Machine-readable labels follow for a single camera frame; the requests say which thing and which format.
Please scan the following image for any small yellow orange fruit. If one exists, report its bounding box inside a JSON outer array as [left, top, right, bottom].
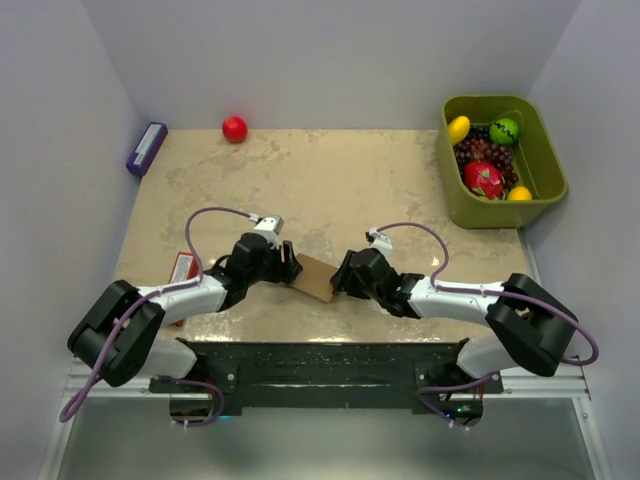
[[507, 185, 533, 201]]

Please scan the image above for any red dragon fruit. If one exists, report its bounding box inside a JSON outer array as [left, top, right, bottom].
[[463, 161, 505, 200]]

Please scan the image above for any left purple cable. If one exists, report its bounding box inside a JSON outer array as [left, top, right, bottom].
[[58, 206, 259, 424]]

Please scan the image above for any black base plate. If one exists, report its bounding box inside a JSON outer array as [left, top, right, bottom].
[[149, 341, 502, 426]]

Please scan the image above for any green striped fruit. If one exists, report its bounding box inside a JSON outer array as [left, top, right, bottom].
[[489, 117, 520, 145]]

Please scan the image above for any red tomato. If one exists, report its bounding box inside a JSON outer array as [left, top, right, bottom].
[[222, 116, 248, 144]]

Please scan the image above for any yellow lemon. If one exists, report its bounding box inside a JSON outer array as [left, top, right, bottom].
[[447, 116, 471, 146]]

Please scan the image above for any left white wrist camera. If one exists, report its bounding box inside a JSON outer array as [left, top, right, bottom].
[[252, 215, 284, 249]]

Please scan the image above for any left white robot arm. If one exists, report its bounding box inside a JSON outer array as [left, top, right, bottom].
[[67, 233, 303, 387]]

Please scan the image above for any brown cardboard box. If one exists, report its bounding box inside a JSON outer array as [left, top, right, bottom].
[[291, 254, 338, 303]]

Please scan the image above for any red rectangular box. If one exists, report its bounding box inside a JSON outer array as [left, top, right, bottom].
[[168, 252, 202, 329]]

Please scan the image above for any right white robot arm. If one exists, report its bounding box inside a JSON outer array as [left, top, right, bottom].
[[330, 248, 576, 393]]

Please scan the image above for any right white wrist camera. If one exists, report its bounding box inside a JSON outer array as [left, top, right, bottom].
[[365, 227, 393, 258]]

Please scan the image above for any green plastic bin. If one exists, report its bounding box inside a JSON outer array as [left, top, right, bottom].
[[435, 94, 568, 229]]

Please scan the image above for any purple rectangular box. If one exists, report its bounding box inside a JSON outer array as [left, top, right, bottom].
[[126, 122, 168, 178]]

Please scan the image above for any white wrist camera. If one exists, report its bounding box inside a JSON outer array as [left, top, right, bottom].
[[252, 215, 284, 249], [365, 227, 393, 258]]

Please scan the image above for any purple grapes bunch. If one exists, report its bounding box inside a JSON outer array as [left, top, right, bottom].
[[453, 126, 519, 188]]

